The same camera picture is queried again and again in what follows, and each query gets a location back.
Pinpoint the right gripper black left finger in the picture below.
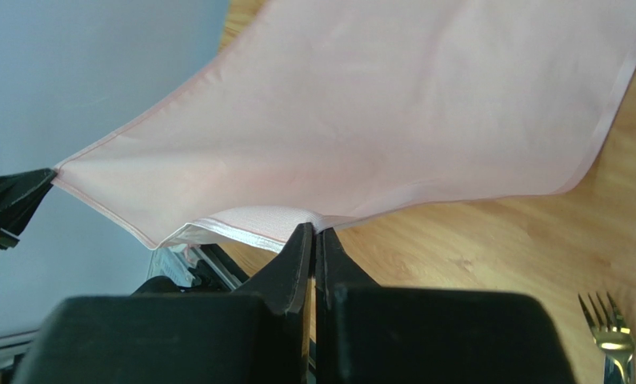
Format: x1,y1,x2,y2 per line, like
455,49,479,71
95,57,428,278
14,223,314,383

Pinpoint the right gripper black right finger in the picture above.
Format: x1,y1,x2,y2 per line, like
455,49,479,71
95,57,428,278
315,230,574,383

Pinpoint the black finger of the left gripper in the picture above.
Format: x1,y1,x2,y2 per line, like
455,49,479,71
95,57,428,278
0,168,57,250

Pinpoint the pink cloth napkin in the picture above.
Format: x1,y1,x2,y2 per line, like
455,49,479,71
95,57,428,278
54,1,636,251

